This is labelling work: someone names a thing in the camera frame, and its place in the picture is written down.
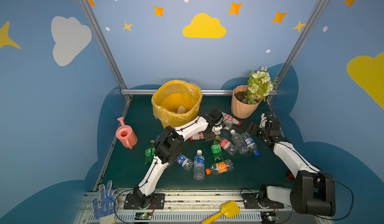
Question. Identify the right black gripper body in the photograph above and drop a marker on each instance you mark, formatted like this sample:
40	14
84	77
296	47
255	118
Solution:
258	128

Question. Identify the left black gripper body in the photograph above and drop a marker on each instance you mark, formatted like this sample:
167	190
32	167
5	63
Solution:
210	133

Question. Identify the white bottle red cap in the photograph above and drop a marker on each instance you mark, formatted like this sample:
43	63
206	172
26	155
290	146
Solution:
229	118

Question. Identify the clear bottle blue cap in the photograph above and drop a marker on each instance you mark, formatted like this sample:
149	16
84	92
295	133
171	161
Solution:
250	143

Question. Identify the clear crushed bottle green cap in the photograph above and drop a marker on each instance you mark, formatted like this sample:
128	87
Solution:
227	125

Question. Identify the clear bottle white cap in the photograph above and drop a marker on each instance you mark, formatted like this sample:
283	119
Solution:
238	142

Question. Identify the white bottle red label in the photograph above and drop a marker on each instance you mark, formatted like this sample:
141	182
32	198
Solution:
198	136
181	110

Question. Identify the pepsi bottle blue cap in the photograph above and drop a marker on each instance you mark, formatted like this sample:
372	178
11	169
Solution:
185	162

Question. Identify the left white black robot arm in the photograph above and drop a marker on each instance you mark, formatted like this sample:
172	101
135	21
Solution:
168	147

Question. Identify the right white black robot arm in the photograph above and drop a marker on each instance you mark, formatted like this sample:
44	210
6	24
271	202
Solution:
313	192

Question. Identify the yellow mesh waste bin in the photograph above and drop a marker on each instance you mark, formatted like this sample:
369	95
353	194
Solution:
180	119

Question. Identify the yellow plastic bin liner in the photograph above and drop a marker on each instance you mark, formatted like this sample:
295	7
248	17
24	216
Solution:
168	116

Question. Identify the ribbed terracotta flower pot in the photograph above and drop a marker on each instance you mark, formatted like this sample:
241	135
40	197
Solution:
240	109

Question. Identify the clear bottle pink label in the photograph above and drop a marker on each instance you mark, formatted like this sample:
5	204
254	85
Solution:
226	145

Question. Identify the green bottle yellow cap centre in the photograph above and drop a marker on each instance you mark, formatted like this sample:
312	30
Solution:
216	151

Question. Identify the white green artificial flowers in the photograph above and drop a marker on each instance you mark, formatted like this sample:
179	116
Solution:
259	87

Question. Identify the clear bottle orange label right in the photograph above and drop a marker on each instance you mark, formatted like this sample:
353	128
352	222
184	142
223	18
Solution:
221	167

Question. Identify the water bottle blue label centre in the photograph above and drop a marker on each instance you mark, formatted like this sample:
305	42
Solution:
199	166

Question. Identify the green bottle left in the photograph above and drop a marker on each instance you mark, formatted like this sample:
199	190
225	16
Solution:
149	153

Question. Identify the right green circuit board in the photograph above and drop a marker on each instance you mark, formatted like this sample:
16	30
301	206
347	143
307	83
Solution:
269	218

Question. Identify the green circuit board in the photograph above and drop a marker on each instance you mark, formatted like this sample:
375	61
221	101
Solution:
269	218
143	216

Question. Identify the yellow toy shovel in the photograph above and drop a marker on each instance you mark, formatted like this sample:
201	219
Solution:
228	209

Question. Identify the pink watering can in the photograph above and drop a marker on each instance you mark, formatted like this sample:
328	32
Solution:
126	135

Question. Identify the left green circuit board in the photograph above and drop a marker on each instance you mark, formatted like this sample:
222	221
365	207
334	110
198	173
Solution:
143	216

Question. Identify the blue dotted work glove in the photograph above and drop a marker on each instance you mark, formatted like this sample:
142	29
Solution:
106	206

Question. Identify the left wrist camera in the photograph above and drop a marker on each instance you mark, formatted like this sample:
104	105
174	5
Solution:
217	129

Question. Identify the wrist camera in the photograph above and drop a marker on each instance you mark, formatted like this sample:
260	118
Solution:
264	117
217	129

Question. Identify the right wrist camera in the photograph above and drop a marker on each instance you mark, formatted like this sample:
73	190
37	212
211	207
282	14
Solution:
264	117

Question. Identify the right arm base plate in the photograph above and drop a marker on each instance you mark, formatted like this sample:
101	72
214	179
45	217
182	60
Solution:
255	201

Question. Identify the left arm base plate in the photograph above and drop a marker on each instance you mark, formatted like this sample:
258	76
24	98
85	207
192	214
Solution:
157	202

